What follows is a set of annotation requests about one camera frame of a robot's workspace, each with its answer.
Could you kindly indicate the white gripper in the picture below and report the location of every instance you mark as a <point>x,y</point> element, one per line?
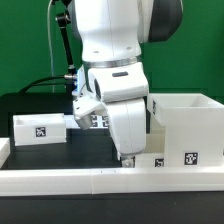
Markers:
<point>127,126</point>

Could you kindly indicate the white drawer box front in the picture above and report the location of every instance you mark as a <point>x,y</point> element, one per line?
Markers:
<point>153,156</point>

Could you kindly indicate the white drawer box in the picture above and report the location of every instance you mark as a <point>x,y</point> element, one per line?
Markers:
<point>153,156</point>
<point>39,129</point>

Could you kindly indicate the white drawer cabinet frame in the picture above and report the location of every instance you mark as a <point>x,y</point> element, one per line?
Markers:
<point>193,125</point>

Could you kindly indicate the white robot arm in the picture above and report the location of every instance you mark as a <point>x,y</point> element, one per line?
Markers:
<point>113,30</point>

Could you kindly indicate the white drawer box rear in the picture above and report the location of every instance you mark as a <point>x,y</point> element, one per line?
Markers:
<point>39,129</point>

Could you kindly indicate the marker sheet on table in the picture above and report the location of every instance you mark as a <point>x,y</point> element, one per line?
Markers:
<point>98,122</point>

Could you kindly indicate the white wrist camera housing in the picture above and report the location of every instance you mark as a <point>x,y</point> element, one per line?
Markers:
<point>109,85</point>

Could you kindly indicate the white front barrier rail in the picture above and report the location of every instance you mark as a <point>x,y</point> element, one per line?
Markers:
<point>109,181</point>

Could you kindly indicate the white barrier rail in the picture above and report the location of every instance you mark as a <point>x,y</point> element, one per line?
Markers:
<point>109,181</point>
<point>4,150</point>

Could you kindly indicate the white left barrier rail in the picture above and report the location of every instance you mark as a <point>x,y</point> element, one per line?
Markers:
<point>4,150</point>

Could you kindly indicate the black camera stand pole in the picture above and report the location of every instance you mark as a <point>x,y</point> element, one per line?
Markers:
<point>63,19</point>

